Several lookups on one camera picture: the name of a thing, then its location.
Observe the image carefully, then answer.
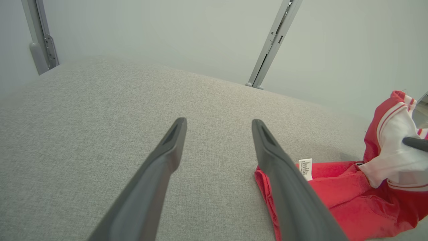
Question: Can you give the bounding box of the grey post with hinged foot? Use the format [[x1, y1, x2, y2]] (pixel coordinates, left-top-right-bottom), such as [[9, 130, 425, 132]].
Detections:
[[21, 0, 61, 76]]

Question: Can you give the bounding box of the grey double partition post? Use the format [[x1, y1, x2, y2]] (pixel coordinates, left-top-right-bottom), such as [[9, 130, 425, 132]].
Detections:
[[245, 0, 303, 90]]

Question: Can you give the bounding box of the red and white jersey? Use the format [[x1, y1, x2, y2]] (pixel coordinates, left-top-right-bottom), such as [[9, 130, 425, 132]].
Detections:
[[254, 90, 428, 241]]

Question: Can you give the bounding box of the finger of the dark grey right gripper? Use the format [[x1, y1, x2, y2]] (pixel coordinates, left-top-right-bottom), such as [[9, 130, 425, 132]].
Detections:
[[402, 137, 428, 152]]

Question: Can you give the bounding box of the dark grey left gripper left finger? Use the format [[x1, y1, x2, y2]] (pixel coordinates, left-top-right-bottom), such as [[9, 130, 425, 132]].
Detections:
[[87, 117, 188, 241]]

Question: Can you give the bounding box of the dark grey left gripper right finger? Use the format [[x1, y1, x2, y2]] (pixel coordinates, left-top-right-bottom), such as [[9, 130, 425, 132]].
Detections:
[[251, 118, 349, 241]]

